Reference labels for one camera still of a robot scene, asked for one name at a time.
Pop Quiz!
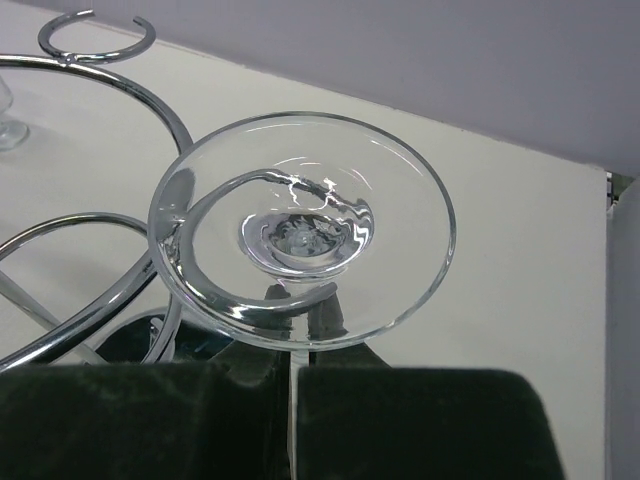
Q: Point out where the tall wine glass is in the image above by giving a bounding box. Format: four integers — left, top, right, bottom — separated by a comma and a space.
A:
0, 79, 30, 151

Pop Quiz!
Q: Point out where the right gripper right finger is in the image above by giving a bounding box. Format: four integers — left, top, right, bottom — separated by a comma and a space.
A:
297, 292, 569, 480

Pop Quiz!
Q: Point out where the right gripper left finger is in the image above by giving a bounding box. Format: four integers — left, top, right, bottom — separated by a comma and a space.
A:
1, 344, 290, 479

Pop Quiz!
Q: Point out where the chrome wine glass rack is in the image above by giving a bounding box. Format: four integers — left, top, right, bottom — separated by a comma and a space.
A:
0, 8, 376, 374

